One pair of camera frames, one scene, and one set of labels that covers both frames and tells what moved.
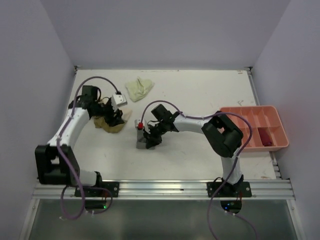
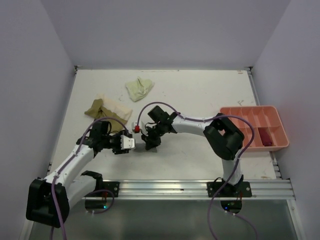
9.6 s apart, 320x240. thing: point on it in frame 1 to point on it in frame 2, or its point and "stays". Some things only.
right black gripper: x=151 y=139 stays
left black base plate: x=103 y=189 stays
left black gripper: x=112 y=120 to x=118 y=150
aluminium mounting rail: x=166 y=190 stays
